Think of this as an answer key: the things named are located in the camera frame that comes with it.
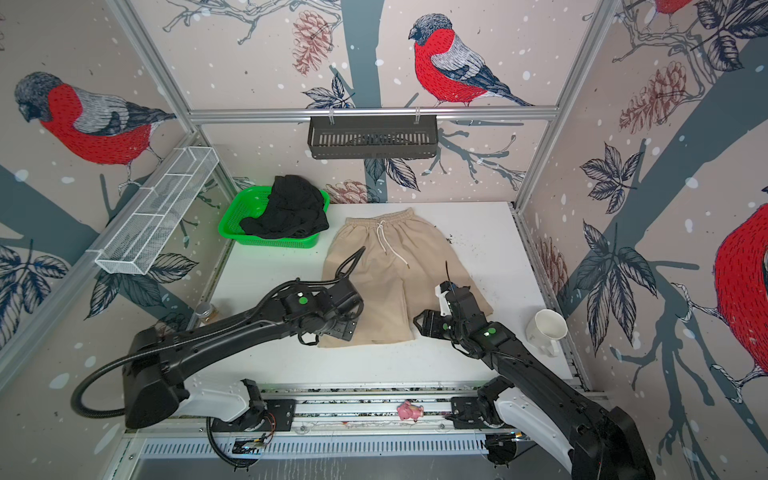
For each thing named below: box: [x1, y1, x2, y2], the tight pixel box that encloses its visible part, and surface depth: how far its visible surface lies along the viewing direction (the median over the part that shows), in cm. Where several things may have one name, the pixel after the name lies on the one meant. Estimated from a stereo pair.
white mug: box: [526, 308, 568, 357], surface depth 81 cm
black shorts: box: [240, 174, 329, 238], surface depth 113 cm
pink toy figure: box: [396, 400, 424, 423], surface depth 74 cm
